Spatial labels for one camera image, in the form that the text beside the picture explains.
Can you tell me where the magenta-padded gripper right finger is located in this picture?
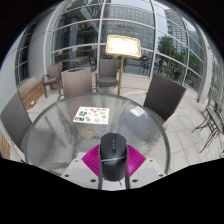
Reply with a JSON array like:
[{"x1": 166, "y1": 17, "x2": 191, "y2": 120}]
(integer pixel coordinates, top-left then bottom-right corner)
[{"x1": 125, "y1": 144, "x2": 167, "y2": 191}]

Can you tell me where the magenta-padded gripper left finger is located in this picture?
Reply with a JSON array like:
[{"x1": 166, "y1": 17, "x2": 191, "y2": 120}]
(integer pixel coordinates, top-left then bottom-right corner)
[{"x1": 61, "y1": 144, "x2": 103, "y2": 191}]

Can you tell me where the black computer mouse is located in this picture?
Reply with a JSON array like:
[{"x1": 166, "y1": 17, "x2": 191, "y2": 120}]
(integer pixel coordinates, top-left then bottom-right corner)
[{"x1": 98, "y1": 132, "x2": 129, "y2": 183}]

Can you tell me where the colourful printed sheet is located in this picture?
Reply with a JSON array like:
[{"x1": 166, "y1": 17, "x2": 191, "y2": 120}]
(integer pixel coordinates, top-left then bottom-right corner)
[{"x1": 72, "y1": 105, "x2": 110, "y2": 125}]

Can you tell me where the wooden slat bench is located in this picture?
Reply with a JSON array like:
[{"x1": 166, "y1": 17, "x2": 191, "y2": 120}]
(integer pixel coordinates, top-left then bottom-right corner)
[
  {"x1": 0, "y1": 129, "x2": 11, "y2": 160},
  {"x1": 19, "y1": 79, "x2": 45, "y2": 111}
]

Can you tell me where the green metal bistro table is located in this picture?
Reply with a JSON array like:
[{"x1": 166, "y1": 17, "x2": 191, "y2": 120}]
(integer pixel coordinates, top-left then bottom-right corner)
[{"x1": 191, "y1": 104, "x2": 224, "y2": 154}]

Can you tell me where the dark metal bistro chair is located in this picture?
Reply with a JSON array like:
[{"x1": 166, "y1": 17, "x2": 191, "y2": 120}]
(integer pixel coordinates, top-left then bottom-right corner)
[{"x1": 206, "y1": 86, "x2": 224, "y2": 109}]

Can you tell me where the gold-framed menu stand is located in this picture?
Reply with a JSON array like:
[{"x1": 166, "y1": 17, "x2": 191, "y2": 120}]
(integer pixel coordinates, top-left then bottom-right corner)
[{"x1": 105, "y1": 34, "x2": 143, "y2": 97}]

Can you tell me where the brown flat ring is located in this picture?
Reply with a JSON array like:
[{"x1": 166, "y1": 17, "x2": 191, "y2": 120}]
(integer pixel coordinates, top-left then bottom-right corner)
[{"x1": 80, "y1": 126, "x2": 96, "y2": 139}]

